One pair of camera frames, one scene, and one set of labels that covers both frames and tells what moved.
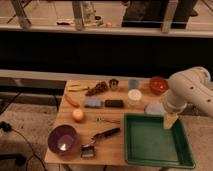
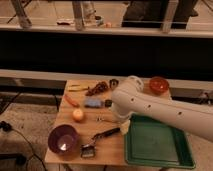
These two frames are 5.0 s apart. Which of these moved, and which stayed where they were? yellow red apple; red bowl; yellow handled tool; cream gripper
Moved: cream gripper
Stayed: yellow handled tool; yellow red apple; red bowl
